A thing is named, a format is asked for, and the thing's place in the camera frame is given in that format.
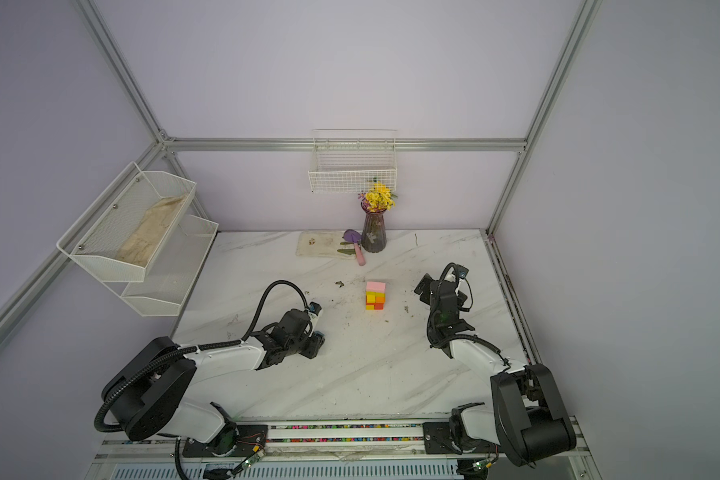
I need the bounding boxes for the pink wood block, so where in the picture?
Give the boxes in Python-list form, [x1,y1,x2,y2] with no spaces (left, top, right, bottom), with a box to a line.
[366,281,386,293]

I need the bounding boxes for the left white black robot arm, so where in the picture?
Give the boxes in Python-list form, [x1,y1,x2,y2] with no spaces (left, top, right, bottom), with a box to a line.
[93,302,324,446]

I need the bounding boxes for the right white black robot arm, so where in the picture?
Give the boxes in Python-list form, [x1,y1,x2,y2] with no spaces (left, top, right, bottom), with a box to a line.
[414,264,577,466]

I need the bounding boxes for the purple glass vase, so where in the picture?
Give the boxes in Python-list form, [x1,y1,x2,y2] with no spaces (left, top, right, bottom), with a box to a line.
[361,203,387,253]

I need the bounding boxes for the purple pink toy knife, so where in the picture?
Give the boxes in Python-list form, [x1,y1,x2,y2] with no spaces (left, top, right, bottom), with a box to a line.
[343,229,366,266]

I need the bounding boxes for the lower white mesh shelf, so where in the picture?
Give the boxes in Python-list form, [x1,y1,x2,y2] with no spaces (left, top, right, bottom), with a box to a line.
[103,214,218,317]

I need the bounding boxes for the white mesh shelf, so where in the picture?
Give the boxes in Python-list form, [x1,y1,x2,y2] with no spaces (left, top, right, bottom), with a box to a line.
[56,163,196,283]
[103,214,218,317]

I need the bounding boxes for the yellow artificial flowers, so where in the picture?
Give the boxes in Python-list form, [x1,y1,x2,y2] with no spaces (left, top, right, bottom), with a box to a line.
[359,182,396,213]

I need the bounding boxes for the beige cloth in shelf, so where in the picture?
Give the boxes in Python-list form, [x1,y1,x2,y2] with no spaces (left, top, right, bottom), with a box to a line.
[116,195,186,267]

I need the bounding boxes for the upper white mesh shelf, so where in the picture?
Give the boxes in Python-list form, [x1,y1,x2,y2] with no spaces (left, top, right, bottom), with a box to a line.
[56,163,196,283]

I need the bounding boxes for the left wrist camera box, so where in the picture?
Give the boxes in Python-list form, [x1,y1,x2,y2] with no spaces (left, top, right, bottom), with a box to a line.
[307,301,322,336]

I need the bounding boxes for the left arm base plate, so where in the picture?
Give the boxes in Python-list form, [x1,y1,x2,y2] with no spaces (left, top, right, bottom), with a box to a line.
[182,424,269,458]

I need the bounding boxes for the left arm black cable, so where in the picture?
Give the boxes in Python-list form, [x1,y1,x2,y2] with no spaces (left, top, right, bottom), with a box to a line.
[93,279,311,480]

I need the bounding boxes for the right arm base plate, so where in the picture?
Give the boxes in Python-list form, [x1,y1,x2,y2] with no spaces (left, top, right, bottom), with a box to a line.
[422,419,506,455]

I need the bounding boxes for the aluminium front rail frame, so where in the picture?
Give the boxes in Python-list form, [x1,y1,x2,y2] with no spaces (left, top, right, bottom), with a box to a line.
[86,419,600,479]

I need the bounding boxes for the white wire wall basket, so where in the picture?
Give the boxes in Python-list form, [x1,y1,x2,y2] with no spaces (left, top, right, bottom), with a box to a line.
[308,129,398,194]

